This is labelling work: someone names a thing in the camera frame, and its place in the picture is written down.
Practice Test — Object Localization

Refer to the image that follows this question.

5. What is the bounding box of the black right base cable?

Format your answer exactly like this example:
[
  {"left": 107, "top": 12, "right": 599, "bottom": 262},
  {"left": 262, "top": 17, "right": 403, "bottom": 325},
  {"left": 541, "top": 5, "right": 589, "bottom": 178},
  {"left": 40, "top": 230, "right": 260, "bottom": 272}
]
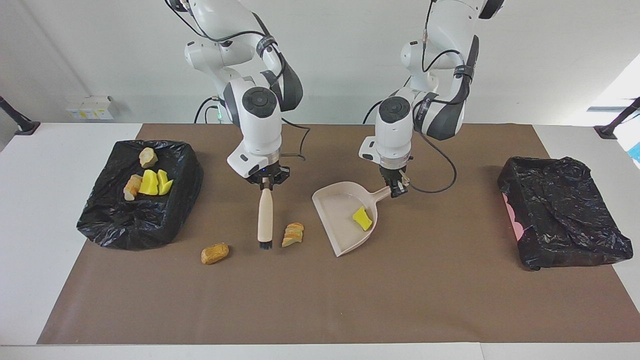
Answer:
[{"left": 193, "top": 96, "right": 221, "bottom": 124}]

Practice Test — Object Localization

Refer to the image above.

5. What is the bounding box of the black camera stand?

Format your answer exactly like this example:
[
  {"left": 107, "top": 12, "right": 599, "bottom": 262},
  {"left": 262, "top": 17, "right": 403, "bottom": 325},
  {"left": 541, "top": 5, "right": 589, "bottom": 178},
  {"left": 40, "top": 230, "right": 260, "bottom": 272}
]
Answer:
[
  {"left": 0, "top": 95, "right": 41, "bottom": 136},
  {"left": 593, "top": 96, "right": 640, "bottom": 140}
]

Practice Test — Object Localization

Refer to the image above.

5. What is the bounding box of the sliced croissant piece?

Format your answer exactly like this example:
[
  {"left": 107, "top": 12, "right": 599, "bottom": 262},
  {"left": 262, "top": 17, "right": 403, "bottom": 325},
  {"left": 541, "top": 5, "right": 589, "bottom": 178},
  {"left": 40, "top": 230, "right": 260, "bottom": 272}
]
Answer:
[{"left": 281, "top": 222, "right": 305, "bottom": 248}]

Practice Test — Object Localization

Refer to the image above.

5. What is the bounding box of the black left base cable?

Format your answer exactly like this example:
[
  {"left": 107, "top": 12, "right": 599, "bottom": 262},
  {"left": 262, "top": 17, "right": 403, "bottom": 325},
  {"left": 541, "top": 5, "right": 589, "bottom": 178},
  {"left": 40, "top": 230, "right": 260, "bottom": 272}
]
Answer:
[{"left": 362, "top": 99, "right": 385, "bottom": 124}]

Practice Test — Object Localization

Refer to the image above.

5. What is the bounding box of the brown table mat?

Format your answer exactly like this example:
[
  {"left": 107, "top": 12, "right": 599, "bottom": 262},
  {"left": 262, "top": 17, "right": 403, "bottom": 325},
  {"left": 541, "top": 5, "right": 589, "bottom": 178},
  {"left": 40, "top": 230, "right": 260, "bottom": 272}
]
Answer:
[{"left": 37, "top": 123, "right": 640, "bottom": 345}]

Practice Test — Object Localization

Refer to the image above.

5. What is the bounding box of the black base cable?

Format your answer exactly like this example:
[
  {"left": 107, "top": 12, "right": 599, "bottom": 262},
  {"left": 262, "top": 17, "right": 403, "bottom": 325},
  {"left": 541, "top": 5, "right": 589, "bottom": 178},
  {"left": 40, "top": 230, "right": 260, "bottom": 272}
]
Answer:
[
  {"left": 362, "top": 99, "right": 385, "bottom": 124},
  {"left": 193, "top": 96, "right": 221, "bottom": 124}
]

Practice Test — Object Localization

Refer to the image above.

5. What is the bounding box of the wavy yellow sponge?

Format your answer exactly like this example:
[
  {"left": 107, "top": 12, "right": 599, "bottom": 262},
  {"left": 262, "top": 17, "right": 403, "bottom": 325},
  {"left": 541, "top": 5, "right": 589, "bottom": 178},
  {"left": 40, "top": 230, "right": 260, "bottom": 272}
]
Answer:
[{"left": 138, "top": 169, "right": 160, "bottom": 196}]

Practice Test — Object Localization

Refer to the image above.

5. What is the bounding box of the white wall socket box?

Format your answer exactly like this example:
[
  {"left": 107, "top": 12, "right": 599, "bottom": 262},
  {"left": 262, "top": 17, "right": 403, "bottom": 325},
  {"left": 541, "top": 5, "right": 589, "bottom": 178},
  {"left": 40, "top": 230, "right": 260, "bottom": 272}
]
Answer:
[{"left": 65, "top": 95, "right": 121, "bottom": 121}]

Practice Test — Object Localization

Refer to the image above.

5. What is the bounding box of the beige brush with black bristles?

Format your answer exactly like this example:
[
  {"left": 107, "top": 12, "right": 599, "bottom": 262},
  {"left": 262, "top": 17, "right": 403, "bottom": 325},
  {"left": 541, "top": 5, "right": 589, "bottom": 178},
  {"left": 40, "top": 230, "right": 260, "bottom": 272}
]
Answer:
[{"left": 257, "top": 184, "right": 275, "bottom": 251}]

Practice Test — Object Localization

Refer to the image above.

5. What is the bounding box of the small yellow sponge wedge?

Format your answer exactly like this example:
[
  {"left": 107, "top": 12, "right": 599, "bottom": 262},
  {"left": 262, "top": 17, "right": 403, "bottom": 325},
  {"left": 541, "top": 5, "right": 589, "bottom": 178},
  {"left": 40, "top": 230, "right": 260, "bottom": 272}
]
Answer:
[{"left": 352, "top": 205, "right": 375, "bottom": 232}]

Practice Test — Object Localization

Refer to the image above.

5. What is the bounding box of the beige plastic dustpan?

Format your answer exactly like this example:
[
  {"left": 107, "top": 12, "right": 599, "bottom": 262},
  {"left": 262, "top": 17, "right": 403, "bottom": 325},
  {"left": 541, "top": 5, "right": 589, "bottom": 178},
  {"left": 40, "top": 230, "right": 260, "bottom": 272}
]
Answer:
[{"left": 311, "top": 181, "right": 393, "bottom": 258}]

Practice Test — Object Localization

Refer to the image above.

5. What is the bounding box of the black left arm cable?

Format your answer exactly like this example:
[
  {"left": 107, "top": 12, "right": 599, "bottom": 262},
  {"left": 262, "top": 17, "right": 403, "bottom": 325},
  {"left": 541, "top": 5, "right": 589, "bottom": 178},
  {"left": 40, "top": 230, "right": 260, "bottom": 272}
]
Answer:
[{"left": 409, "top": 0, "right": 458, "bottom": 195}]

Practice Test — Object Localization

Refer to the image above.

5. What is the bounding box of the round pale bread chunk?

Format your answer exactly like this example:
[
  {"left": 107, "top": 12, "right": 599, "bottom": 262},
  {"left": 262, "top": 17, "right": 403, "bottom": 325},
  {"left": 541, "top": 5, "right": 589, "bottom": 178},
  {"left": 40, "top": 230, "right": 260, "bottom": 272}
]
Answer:
[{"left": 138, "top": 147, "right": 159, "bottom": 169}]

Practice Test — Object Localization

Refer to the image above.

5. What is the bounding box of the black trash bag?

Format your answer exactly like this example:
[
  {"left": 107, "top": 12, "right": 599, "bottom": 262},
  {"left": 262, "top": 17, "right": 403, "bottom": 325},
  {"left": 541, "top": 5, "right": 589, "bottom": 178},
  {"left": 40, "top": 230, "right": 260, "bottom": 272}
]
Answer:
[
  {"left": 497, "top": 156, "right": 634, "bottom": 271},
  {"left": 76, "top": 139, "right": 204, "bottom": 251}
]

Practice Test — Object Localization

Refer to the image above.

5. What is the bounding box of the brown bread roll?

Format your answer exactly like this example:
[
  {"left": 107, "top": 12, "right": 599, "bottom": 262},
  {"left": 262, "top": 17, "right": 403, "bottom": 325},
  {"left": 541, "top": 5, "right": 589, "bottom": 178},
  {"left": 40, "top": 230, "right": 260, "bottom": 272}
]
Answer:
[{"left": 200, "top": 242, "right": 230, "bottom": 266}]

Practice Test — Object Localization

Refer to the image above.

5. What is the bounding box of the long pale bread chunk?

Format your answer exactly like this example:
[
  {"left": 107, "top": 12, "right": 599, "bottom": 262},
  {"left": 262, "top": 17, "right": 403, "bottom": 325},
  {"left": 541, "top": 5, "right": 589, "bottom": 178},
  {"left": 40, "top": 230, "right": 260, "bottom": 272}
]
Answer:
[{"left": 123, "top": 173, "right": 144, "bottom": 202}]

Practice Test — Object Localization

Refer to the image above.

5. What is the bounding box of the pink plastic bin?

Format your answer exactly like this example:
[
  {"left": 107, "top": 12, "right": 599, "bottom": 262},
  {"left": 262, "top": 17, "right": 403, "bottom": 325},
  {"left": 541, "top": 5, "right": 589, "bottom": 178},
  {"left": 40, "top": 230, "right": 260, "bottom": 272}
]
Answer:
[{"left": 502, "top": 192, "right": 526, "bottom": 242}]

